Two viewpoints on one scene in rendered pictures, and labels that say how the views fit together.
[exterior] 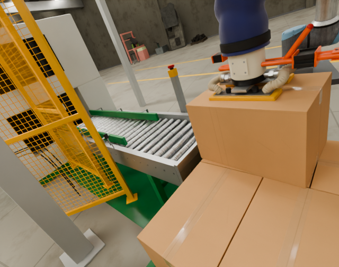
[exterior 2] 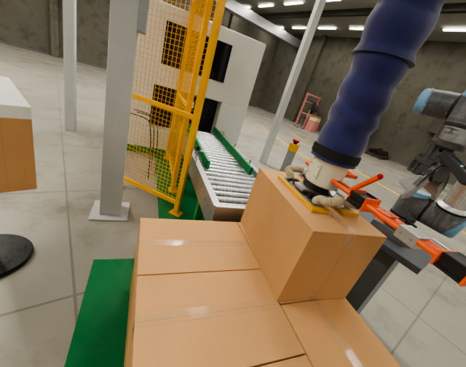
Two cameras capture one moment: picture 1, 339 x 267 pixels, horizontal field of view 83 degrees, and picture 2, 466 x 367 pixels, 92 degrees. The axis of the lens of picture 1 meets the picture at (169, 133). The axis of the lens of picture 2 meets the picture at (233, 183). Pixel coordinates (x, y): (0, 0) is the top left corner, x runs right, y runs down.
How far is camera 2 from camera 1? 0.41 m
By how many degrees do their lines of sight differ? 14
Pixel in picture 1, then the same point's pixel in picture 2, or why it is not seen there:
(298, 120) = (305, 234)
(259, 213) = (225, 280)
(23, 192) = (113, 132)
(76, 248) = (108, 202)
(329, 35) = (444, 223)
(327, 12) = (456, 199)
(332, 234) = (249, 335)
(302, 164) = (287, 276)
